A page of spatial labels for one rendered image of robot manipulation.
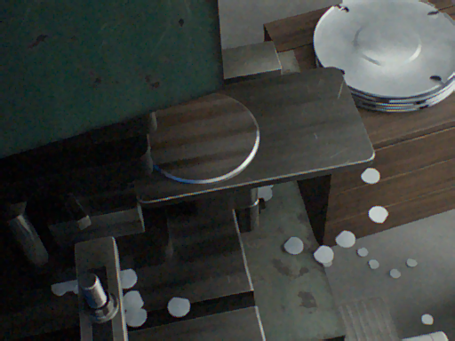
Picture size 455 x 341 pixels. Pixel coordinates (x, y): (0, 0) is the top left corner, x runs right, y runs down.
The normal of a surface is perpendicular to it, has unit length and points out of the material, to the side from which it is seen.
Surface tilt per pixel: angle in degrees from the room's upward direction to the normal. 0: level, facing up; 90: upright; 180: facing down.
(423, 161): 90
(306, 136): 0
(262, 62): 0
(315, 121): 0
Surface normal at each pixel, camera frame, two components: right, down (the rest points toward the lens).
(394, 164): 0.31, 0.76
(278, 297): -0.04, -0.58
